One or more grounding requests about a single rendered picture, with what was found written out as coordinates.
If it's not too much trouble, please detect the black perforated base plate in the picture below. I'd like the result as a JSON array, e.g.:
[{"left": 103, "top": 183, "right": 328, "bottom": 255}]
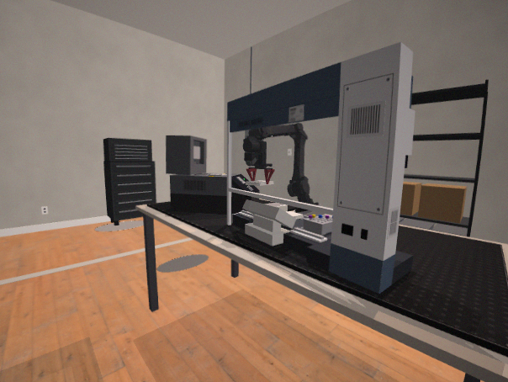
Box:
[{"left": 147, "top": 201, "right": 508, "bottom": 357}]

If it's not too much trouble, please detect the grey tube rack with coloured caps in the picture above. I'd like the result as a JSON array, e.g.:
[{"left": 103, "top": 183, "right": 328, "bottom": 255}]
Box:
[{"left": 303, "top": 215, "right": 332, "bottom": 235}]

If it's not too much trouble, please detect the black thermal cycler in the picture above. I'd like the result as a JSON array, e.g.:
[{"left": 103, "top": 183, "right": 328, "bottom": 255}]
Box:
[{"left": 166, "top": 135, "right": 259, "bottom": 211}]

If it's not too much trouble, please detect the white rectangular block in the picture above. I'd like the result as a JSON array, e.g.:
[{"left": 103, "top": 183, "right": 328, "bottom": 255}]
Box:
[{"left": 267, "top": 203, "right": 288, "bottom": 212}]

